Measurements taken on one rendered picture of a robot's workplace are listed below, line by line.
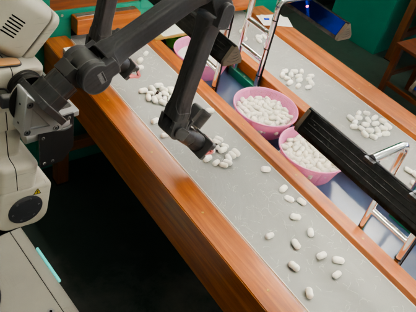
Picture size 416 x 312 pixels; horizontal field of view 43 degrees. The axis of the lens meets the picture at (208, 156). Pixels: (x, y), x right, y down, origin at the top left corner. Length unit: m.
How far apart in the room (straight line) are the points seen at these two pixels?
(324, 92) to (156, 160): 0.93
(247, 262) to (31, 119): 0.71
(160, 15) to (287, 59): 1.33
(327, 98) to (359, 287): 0.98
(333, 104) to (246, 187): 0.72
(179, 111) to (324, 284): 0.64
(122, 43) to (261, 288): 0.74
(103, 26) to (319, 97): 1.00
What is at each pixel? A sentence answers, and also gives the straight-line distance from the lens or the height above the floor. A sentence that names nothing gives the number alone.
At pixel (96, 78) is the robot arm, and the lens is 1.22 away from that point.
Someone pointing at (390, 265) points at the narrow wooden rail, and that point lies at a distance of 1.69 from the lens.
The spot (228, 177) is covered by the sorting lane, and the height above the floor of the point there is 0.74.
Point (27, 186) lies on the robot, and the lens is 1.56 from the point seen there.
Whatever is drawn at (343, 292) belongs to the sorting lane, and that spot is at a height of 0.74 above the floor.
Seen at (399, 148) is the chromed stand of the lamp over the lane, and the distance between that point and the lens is 1.51.
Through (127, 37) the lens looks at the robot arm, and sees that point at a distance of 1.25.
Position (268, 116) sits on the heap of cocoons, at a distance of 2.11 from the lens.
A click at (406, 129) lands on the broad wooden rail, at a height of 0.76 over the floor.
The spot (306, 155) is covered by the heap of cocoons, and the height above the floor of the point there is 0.74.
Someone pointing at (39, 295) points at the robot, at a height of 0.28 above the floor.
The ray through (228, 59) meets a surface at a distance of 1.74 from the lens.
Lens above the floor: 1.92
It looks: 40 degrees down
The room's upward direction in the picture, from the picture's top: 14 degrees clockwise
